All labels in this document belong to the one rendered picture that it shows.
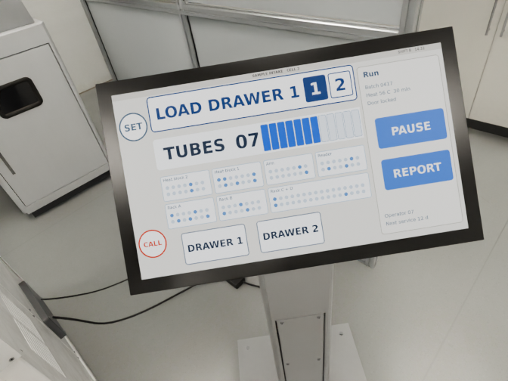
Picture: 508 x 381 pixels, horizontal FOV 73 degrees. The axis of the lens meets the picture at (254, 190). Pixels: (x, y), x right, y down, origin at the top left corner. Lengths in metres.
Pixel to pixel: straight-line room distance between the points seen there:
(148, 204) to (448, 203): 0.43
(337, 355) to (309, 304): 0.66
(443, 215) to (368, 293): 1.11
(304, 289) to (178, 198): 0.37
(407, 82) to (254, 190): 0.27
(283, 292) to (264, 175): 0.34
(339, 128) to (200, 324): 1.25
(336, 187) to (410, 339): 1.13
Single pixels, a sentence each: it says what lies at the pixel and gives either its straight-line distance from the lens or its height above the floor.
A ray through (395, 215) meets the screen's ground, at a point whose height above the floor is 1.00.
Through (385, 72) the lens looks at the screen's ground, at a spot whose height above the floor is 1.16.
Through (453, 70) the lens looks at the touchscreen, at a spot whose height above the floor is 1.15.
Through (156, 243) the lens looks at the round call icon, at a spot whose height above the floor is 1.01.
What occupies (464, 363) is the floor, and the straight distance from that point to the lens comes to 1.59.
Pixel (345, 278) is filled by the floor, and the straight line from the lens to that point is 1.68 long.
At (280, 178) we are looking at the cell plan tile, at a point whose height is 1.07.
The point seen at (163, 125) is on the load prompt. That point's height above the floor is 1.14.
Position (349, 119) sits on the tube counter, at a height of 1.12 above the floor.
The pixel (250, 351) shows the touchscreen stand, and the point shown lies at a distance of 1.48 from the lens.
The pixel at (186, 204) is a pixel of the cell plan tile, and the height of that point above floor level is 1.05.
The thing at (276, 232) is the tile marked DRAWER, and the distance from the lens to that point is 0.50.
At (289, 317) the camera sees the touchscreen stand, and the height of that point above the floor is 0.63.
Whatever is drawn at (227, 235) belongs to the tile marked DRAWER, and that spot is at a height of 1.01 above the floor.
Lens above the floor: 1.38
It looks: 41 degrees down
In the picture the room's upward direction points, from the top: 9 degrees counter-clockwise
